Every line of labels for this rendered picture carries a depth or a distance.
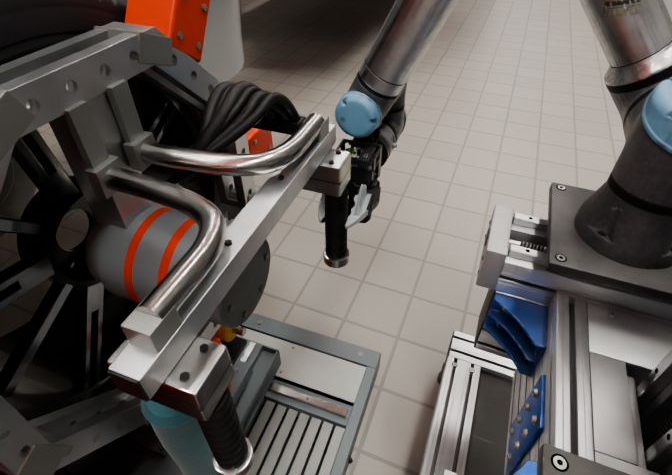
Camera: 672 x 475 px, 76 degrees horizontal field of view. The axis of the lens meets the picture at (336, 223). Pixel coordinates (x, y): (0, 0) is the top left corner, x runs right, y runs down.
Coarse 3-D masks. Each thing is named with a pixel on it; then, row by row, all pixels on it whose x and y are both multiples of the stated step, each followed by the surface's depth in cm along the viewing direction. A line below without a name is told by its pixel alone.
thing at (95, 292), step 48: (144, 96) 69; (192, 144) 77; (48, 192) 54; (48, 240) 55; (0, 288) 50; (96, 288) 64; (48, 336) 76; (96, 336) 67; (0, 384) 54; (48, 384) 64; (96, 384) 66
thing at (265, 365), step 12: (252, 348) 125; (264, 348) 127; (252, 360) 123; (264, 360) 125; (276, 360) 126; (264, 372) 123; (276, 372) 128; (252, 384) 120; (264, 384) 120; (240, 396) 117; (252, 396) 115; (240, 408) 115; (252, 408) 116; (240, 420) 110
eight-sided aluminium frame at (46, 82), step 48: (48, 48) 44; (96, 48) 44; (144, 48) 49; (0, 96) 36; (48, 96) 40; (96, 96) 45; (192, 96) 62; (0, 144) 36; (240, 144) 74; (0, 192) 38; (240, 192) 80; (0, 432) 44; (48, 432) 54; (96, 432) 56
